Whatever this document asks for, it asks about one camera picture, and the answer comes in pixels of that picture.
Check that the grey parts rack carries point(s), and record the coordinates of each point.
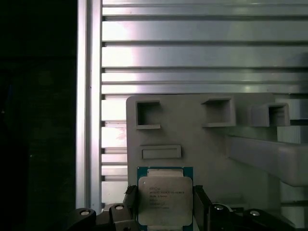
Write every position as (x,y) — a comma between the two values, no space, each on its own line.
(204,154)

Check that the silver CPU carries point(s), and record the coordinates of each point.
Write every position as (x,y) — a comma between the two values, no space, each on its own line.
(163,199)

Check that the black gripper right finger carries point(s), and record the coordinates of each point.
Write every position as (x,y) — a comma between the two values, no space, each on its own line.
(201,211)

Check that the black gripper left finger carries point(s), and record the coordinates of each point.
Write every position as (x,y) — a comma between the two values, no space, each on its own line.
(131,211)

